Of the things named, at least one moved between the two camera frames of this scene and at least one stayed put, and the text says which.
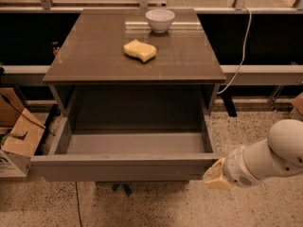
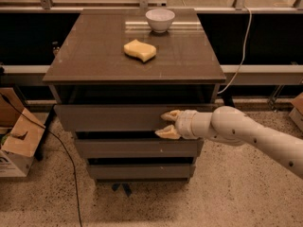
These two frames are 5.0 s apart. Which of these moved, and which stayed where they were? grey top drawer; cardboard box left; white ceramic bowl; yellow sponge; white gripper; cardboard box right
Moved: white gripper; grey top drawer
Stayed: cardboard box right; white ceramic bowl; cardboard box left; yellow sponge
